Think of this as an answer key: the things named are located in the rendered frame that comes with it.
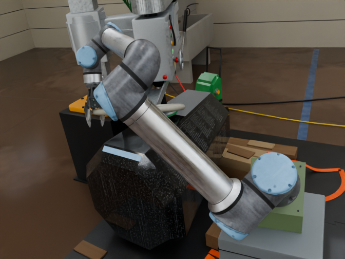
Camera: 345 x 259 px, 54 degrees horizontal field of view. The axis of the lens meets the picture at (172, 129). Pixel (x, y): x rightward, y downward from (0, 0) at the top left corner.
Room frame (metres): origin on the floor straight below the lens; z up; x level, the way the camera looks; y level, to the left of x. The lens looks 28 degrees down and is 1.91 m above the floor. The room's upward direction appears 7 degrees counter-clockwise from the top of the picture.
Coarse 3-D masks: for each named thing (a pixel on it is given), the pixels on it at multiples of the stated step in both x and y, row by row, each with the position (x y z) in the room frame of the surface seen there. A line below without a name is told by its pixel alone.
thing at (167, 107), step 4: (160, 104) 1.83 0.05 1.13; (164, 104) 1.81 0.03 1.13; (168, 104) 1.79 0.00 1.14; (172, 104) 1.76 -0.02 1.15; (176, 104) 1.73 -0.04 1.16; (180, 104) 1.56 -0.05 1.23; (96, 108) 1.67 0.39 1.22; (160, 108) 1.45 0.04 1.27; (164, 108) 1.46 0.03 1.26; (168, 108) 1.47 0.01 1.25; (172, 108) 1.49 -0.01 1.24; (176, 108) 1.51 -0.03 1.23; (180, 108) 1.54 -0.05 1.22; (92, 112) 1.55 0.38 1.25; (96, 112) 1.51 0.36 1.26; (100, 112) 1.49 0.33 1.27; (104, 112) 1.47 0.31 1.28
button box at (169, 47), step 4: (168, 20) 2.22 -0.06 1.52; (164, 24) 2.17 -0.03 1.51; (168, 24) 2.17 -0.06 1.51; (168, 28) 2.17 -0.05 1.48; (168, 32) 2.17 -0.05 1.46; (168, 36) 2.17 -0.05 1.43; (168, 40) 2.17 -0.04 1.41; (168, 44) 2.17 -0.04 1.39; (168, 48) 2.17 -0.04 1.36; (168, 52) 2.17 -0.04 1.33; (168, 56) 2.17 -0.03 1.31; (172, 56) 2.19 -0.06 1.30; (168, 60) 2.17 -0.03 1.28; (172, 60) 2.17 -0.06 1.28; (172, 64) 2.17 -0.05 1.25
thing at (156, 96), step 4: (152, 84) 2.29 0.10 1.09; (164, 84) 2.15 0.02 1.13; (148, 88) 2.15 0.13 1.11; (164, 88) 2.12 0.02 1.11; (144, 92) 2.03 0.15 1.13; (148, 92) 2.13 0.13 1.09; (152, 92) 2.13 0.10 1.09; (156, 92) 2.13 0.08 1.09; (160, 92) 2.00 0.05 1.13; (164, 92) 2.10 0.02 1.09; (148, 96) 2.07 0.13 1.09; (152, 96) 2.07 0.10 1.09; (156, 96) 2.06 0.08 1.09; (160, 96) 1.95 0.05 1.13; (152, 100) 1.99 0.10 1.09; (156, 100) 1.98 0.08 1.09; (160, 100) 1.94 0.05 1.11; (156, 104) 1.84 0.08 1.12
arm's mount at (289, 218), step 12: (300, 168) 1.12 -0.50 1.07; (300, 180) 1.09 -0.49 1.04; (300, 192) 1.06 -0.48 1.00; (300, 204) 1.03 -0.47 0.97; (276, 216) 1.03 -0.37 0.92; (288, 216) 1.01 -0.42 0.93; (300, 216) 0.99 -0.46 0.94; (276, 228) 1.03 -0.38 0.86; (288, 228) 1.01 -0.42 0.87; (300, 228) 0.99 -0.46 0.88
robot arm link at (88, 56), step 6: (90, 42) 1.54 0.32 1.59; (84, 48) 1.50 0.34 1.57; (90, 48) 1.50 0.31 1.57; (96, 48) 1.52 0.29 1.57; (78, 54) 1.50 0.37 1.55; (84, 54) 1.50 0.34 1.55; (90, 54) 1.49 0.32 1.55; (96, 54) 1.50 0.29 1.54; (102, 54) 1.53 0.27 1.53; (78, 60) 1.49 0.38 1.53; (84, 60) 1.49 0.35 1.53; (90, 60) 1.49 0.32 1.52; (96, 60) 1.50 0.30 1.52; (84, 66) 1.49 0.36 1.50; (90, 66) 1.50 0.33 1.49; (96, 66) 1.58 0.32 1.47
